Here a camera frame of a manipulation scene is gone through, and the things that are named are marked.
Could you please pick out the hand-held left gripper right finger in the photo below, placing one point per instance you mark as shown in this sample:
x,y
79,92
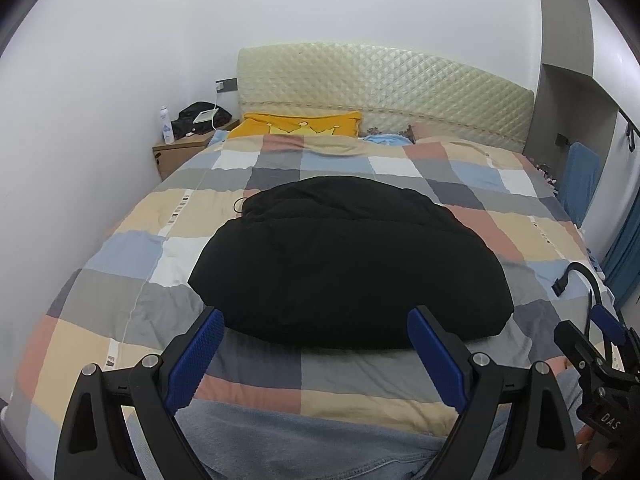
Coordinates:
x,y
435,360

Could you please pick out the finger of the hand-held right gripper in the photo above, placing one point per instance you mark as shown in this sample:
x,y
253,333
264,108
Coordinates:
x,y
607,324
575,342

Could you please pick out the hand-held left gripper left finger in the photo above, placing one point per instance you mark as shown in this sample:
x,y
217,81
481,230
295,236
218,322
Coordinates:
x,y
197,355

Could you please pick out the black padded jacket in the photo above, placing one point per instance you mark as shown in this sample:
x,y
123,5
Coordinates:
x,y
350,260

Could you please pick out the teal curtain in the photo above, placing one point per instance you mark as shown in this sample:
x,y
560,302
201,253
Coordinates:
x,y
622,260

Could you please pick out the checked patchwork blanket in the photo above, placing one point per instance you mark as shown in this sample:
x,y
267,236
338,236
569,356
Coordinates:
x,y
150,240

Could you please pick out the blue draped cloth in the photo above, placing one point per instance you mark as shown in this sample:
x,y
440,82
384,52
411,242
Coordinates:
x,y
580,180

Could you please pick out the person's legs in jeans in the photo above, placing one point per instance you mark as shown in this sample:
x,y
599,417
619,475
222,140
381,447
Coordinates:
x,y
310,450

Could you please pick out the wooden nightstand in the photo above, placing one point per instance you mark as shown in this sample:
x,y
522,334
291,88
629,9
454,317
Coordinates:
x,y
172,157

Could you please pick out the grey built-in wardrobe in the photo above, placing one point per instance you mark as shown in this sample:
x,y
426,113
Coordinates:
x,y
550,110

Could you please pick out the light blue cloth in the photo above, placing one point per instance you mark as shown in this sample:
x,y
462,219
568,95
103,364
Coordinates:
x,y
385,138

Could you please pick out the white spray bottle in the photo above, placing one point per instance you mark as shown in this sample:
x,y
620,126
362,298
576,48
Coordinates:
x,y
166,130

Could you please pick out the pink pillow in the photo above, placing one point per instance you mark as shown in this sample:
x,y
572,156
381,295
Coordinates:
x,y
430,132

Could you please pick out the black bag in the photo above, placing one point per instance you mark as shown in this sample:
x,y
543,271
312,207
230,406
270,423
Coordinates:
x,y
182,125

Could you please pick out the white tablet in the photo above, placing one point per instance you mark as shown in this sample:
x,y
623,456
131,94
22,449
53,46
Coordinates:
x,y
205,116

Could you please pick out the yellow crown pillow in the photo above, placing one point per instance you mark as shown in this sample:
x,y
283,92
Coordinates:
x,y
320,122

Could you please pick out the cream quilted headboard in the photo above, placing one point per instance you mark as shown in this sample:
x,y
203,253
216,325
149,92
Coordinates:
x,y
380,90

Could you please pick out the black wall switch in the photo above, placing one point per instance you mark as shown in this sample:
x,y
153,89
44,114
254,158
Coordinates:
x,y
563,140

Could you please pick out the dark wall socket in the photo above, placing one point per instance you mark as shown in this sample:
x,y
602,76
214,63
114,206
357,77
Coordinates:
x,y
229,83

